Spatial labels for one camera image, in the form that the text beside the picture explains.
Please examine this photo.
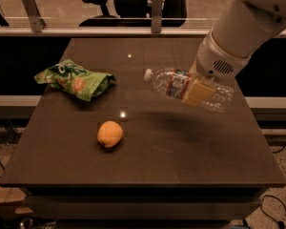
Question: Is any metal rail bracket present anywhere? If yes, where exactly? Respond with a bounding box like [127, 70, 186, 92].
[151, 0, 162, 33]
[21, 0, 46, 32]

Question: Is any black office chair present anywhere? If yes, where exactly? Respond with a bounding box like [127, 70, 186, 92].
[79, 0, 187, 27]

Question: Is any left metal rail bracket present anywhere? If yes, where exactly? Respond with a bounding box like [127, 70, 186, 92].
[21, 0, 46, 32]

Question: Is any middle metal rail bracket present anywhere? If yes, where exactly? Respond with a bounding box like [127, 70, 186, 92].
[151, 0, 162, 33]

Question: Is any clear plastic water bottle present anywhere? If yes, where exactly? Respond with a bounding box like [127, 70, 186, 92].
[143, 68, 235, 113]

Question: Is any green chip bag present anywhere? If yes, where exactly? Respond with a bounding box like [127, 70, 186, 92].
[34, 59, 115, 102]

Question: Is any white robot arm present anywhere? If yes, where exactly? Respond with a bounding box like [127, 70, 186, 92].
[182, 0, 286, 106]

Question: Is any orange fruit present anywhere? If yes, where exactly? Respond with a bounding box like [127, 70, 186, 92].
[97, 121, 123, 148]

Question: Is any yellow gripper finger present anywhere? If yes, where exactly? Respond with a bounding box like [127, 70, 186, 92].
[189, 62, 198, 79]
[182, 79, 215, 107]

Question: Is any black floor cable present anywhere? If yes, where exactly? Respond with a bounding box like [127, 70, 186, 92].
[259, 194, 286, 229]

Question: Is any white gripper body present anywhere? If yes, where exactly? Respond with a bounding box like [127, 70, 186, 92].
[195, 32, 250, 79]

